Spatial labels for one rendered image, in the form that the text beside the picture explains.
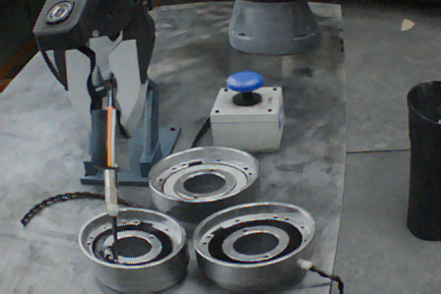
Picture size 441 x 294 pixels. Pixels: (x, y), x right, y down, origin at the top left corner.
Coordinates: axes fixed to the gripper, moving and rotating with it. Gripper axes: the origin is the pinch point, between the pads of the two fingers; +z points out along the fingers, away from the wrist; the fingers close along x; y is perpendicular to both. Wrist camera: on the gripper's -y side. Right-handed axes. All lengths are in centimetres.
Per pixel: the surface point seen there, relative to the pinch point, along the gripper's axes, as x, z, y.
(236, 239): -9.8, 10.5, -1.1
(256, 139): -9.0, 11.7, 20.2
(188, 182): -3.7, 10.9, 9.8
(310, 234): -16.5, 9.2, -2.8
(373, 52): -38, 94, 270
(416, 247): -47, 93, 102
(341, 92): -18.9, 13.4, 35.9
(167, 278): -4.5, 11.4, -6.7
